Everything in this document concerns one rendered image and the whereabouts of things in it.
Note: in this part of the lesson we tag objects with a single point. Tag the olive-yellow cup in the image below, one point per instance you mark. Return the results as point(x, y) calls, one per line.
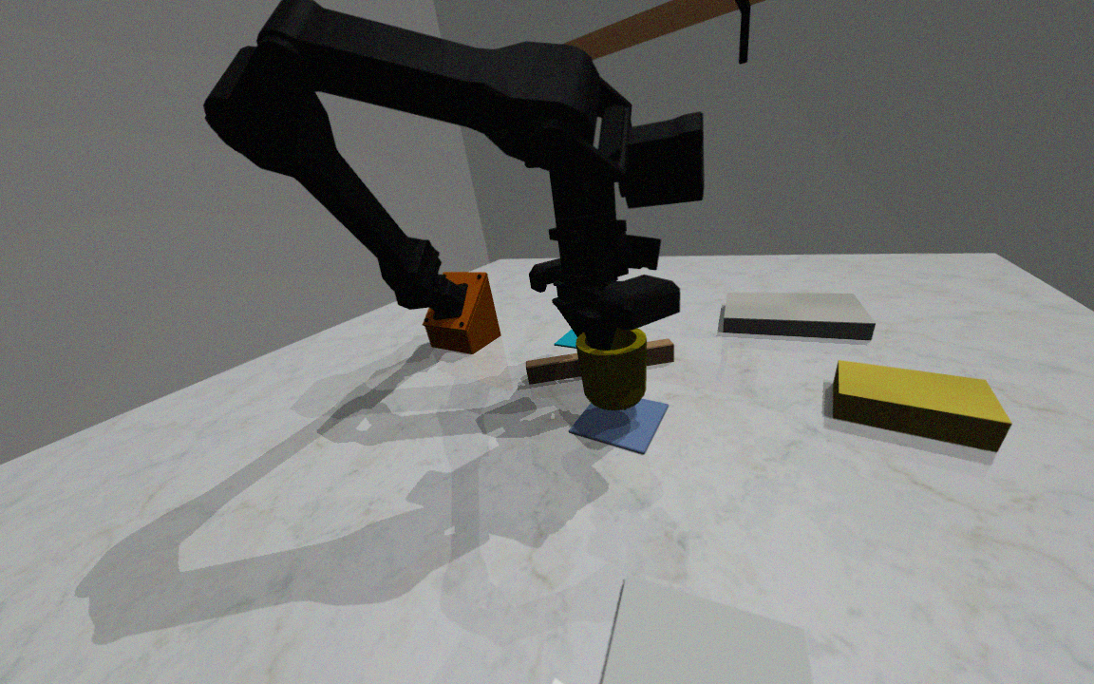
point(614, 379)

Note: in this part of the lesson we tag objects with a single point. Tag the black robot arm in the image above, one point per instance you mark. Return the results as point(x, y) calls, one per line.
point(537, 102)

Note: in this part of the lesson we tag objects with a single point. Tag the yellow flat block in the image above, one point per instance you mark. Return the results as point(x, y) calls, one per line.
point(948, 408)

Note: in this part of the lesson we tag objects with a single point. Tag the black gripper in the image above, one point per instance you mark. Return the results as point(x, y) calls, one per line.
point(589, 296)

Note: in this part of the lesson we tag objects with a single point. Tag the long wooden bar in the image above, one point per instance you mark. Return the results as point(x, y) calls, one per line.
point(567, 366)

